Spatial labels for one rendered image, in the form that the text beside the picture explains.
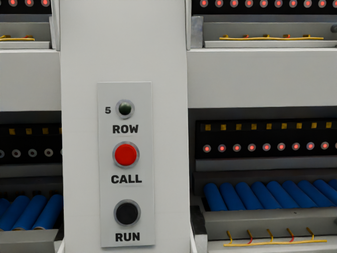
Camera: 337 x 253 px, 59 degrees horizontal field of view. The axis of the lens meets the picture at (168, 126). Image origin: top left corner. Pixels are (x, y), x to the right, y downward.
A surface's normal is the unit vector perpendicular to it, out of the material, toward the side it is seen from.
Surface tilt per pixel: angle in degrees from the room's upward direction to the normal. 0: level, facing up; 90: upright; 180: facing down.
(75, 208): 90
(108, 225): 90
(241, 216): 16
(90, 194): 90
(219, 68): 106
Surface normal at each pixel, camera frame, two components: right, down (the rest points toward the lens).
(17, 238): 0.00, -0.96
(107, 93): 0.06, 0.00
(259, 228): 0.07, 0.28
